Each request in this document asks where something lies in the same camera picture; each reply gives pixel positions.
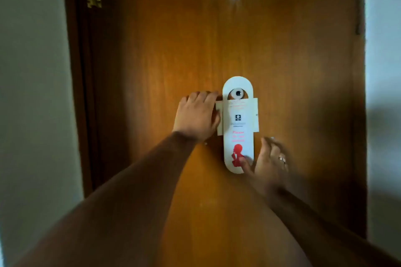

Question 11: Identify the white door hanger sign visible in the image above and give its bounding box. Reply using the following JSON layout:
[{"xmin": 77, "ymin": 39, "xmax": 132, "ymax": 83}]
[{"xmin": 222, "ymin": 76, "xmax": 255, "ymax": 175}]

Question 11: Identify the dark door latch plate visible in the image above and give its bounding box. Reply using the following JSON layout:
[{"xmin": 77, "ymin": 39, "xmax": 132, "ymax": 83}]
[{"xmin": 355, "ymin": 0, "xmax": 366, "ymax": 36}]

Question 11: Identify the person's right hand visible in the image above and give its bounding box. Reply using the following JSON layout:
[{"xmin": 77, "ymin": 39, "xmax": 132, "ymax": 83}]
[{"xmin": 239, "ymin": 137, "xmax": 289, "ymax": 199}]

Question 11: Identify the brown wooden door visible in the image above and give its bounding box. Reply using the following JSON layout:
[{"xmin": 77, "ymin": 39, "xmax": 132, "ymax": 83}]
[{"xmin": 90, "ymin": 0, "xmax": 368, "ymax": 267}]

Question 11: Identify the dark wooden door frame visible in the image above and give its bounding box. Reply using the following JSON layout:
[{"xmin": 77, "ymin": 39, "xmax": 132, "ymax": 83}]
[{"xmin": 61, "ymin": 0, "xmax": 98, "ymax": 198}]

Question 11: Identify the person's left hand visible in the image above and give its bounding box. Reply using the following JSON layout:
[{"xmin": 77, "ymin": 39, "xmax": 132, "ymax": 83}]
[{"xmin": 172, "ymin": 90, "xmax": 221, "ymax": 143}]

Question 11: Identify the person's left forearm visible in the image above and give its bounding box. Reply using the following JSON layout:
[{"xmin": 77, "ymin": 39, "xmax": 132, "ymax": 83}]
[{"xmin": 13, "ymin": 131, "xmax": 201, "ymax": 267}]

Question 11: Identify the cream paper card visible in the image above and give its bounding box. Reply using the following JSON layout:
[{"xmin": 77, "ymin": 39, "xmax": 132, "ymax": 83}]
[{"xmin": 215, "ymin": 98, "xmax": 259, "ymax": 136}]

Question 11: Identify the silver round door knob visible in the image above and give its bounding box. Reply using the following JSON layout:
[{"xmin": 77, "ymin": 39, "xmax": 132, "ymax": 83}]
[{"xmin": 230, "ymin": 88, "xmax": 248, "ymax": 100}]

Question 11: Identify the person's right forearm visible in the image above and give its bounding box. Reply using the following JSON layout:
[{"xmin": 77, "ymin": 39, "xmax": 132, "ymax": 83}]
[{"xmin": 266, "ymin": 187, "xmax": 401, "ymax": 267}]

